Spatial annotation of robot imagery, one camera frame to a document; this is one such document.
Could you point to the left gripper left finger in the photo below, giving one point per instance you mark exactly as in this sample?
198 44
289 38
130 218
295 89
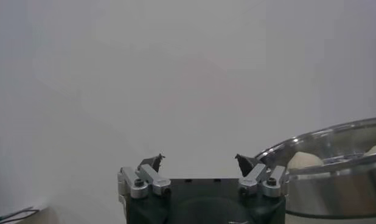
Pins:
139 185

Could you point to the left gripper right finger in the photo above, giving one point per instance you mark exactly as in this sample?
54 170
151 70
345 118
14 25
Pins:
267 184

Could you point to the white steamed baozi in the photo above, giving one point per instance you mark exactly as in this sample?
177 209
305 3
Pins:
375 150
303 160

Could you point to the stainless steel steamer basket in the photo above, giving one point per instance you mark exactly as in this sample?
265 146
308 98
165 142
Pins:
343 194

